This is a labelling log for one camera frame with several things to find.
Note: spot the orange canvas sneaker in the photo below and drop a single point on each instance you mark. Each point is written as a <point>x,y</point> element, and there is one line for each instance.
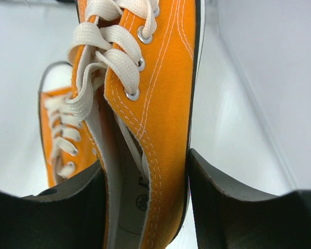
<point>66,146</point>
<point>134,69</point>

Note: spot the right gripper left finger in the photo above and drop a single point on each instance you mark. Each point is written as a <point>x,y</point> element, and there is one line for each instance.
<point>68,215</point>

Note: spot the translucent cabinet door panel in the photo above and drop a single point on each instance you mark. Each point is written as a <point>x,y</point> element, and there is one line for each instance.
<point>270,44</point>

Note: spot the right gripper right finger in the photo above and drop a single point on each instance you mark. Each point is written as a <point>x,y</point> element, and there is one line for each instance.
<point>230,214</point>

